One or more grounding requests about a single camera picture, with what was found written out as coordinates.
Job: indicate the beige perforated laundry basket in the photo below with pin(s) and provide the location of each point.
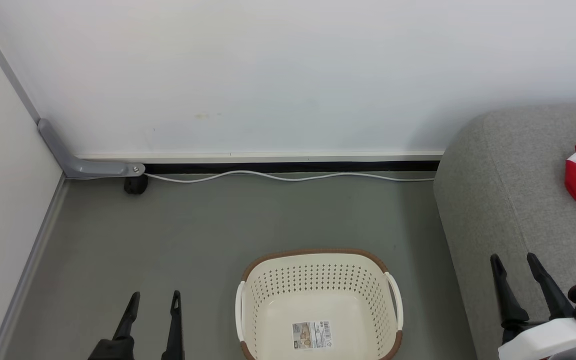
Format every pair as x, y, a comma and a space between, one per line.
318, 305

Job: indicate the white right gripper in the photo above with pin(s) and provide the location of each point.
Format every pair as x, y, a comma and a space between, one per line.
553, 340

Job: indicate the grey skirting strip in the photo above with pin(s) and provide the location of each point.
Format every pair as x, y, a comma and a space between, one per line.
28, 270

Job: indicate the grey fabric sofa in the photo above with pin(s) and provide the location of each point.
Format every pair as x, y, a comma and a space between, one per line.
508, 200

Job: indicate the black caster wheel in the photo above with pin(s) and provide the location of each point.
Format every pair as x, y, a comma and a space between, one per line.
135, 185

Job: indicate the grey metal foot bracket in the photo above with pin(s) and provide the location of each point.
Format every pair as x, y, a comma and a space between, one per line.
98, 167

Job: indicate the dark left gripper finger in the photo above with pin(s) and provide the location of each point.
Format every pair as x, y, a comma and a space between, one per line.
128, 322
175, 330

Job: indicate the grey aluminium panel profile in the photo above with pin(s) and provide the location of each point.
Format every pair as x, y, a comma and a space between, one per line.
7, 67

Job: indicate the paper label sticker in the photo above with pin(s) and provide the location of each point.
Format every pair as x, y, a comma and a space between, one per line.
312, 335

